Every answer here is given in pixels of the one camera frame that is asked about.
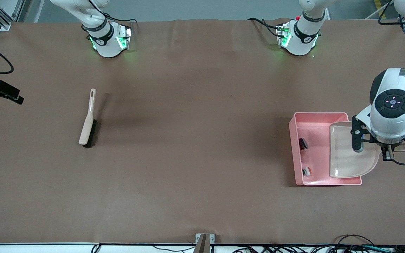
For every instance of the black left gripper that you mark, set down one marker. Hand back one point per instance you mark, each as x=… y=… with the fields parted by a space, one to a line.
x=394 y=145

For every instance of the beige plastic dustpan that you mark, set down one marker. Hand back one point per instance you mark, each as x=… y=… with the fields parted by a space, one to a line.
x=345 y=158

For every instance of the beige hand brush black bristles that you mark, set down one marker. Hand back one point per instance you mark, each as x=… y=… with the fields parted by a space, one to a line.
x=87 y=130

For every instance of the white electronic connector part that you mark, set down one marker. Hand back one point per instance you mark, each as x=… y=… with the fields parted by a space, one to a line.
x=307 y=172

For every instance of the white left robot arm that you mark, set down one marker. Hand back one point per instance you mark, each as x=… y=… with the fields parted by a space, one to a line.
x=392 y=112

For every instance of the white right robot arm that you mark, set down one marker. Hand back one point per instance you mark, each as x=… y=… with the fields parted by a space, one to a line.
x=105 y=42

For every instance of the pink plastic bin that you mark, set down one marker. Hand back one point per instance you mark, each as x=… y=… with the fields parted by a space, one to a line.
x=315 y=158

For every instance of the brown table mat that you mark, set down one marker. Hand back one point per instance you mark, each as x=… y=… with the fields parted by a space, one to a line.
x=188 y=88

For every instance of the grey metal edge bracket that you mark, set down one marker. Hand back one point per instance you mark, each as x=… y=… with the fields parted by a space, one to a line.
x=205 y=239

